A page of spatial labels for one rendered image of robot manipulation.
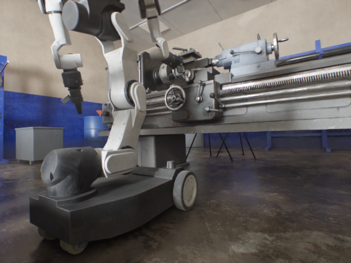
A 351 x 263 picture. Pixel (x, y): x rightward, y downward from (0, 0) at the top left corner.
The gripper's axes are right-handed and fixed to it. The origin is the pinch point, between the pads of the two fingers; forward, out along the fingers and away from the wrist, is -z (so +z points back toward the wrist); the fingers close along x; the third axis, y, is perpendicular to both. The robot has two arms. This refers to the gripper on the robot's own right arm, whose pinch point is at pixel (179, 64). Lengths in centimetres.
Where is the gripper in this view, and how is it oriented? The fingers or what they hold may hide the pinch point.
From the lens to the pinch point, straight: 146.7
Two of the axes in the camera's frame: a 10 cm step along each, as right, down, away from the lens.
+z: -5.6, -0.2, -8.3
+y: 3.5, 9.0, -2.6
